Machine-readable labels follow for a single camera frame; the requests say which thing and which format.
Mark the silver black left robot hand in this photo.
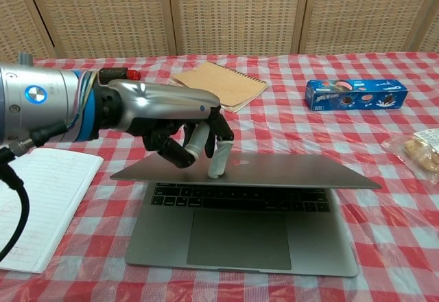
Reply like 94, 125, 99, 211
91, 78, 235, 181

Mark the grey laptop computer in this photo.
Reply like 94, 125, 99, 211
109, 150, 382, 278

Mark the open white lined notebook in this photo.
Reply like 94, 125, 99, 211
0, 147, 104, 275

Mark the black device with red cap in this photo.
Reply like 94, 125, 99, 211
98, 67, 141, 84

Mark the brown spiral notebook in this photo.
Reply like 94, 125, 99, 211
169, 60, 269, 113

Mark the woven rattan screen panel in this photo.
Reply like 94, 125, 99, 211
403, 0, 439, 54
22, 0, 176, 60
167, 0, 312, 56
0, 0, 56, 65
293, 0, 439, 54

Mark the closed blue Oreo box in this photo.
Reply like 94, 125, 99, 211
305, 78, 409, 112

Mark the red white checked tablecloth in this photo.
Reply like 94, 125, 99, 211
0, 51, 439, 302

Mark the clear bag of pastries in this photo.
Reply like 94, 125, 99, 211
381, 128, 439, 185

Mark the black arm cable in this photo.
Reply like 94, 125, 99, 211
0, 121, 69, 264

